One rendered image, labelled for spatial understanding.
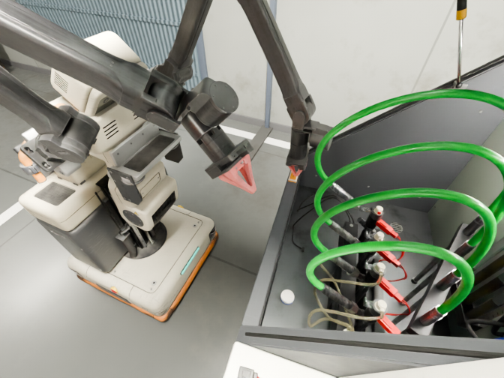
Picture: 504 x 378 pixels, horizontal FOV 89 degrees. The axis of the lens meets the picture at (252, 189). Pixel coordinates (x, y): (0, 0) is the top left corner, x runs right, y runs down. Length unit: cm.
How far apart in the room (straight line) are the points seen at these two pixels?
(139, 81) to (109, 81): 4
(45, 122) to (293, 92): 59
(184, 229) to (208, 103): 128
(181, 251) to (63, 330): 79
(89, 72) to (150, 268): 124
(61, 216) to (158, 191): 38
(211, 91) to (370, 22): 201
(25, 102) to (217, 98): 40
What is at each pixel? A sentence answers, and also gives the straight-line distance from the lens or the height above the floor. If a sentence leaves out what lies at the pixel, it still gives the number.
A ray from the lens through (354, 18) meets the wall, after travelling 238.
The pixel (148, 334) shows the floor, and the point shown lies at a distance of 176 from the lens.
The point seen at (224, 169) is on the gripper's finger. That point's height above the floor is 127.
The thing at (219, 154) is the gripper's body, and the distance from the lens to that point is 50.
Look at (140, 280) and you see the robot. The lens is 158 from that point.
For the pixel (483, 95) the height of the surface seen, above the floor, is 142.
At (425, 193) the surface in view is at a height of 134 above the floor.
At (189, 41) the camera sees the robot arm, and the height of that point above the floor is 135.
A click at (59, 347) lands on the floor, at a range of 195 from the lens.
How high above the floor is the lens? 162
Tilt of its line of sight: 47 degrees down
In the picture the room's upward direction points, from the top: straight up
